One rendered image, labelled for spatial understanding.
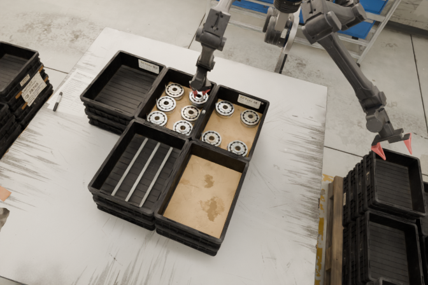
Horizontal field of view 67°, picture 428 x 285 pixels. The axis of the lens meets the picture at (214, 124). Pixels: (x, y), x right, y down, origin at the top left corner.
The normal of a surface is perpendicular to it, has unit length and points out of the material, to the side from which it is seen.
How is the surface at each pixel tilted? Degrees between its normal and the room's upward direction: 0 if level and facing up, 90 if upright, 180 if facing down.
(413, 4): 90
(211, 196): 0
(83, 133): 0
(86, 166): 0
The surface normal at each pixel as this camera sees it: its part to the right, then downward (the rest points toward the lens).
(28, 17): 0.11, -0.58
